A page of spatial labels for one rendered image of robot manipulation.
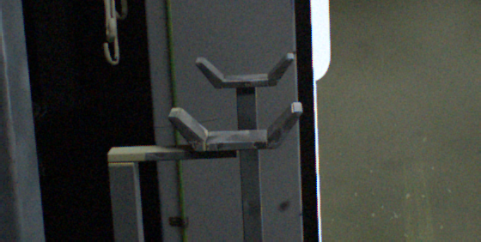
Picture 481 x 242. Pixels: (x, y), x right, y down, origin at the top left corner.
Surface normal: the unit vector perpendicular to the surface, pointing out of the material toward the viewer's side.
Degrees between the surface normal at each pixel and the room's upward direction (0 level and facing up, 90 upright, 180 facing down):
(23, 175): 90
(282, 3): 90
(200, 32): 90
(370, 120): 57
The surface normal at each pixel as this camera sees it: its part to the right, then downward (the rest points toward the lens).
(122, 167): -0.04, 0.20
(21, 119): 1.00, -0.04
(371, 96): -0.06, -0.36
